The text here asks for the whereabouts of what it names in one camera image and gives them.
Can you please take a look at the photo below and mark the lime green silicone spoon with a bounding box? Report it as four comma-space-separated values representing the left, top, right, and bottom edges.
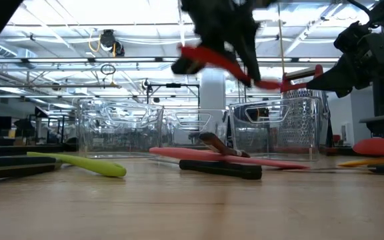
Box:
27, 151, 127, 178

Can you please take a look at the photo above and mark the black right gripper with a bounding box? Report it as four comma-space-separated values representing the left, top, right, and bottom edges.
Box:
306, 21, 384, 99

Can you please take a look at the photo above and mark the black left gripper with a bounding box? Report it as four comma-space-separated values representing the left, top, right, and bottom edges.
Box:
171, 0, 263, 87

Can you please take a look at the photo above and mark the brown wooden spoon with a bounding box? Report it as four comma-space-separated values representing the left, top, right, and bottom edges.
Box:
198, 132, 252, 159

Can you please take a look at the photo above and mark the pink silicone spatula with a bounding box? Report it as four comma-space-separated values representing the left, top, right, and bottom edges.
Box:
149, 147, 310, 170

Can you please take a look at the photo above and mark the clear plastic bin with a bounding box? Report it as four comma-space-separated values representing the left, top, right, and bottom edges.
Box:
77, 98, 165, 159
160, 108, 229, 149
228, 96, 323, 163

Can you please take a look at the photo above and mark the dark background workstation equipment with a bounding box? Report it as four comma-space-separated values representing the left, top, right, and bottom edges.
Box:
13, 105, 79, 153

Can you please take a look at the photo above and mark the red silicone spoon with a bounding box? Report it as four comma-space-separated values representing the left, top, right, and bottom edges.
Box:
351, 137, 384, 160

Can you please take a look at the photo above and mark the black ceiling cable reel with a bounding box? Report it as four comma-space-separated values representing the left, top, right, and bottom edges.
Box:
88, 28, 126, 58

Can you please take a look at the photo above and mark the red silicone spatula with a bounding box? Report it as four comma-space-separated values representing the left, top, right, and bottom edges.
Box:
177, 45, 282, 91

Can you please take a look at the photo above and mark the yellow hanging cable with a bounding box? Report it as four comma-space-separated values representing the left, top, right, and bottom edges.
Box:
276, 0, 287, 77

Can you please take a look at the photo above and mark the red steel box grater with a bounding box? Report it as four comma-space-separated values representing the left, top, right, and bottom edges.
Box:
279, 64, 332, 157

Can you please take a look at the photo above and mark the yellow spoon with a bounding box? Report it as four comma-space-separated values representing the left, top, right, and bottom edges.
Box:
337, 156, 384, 168

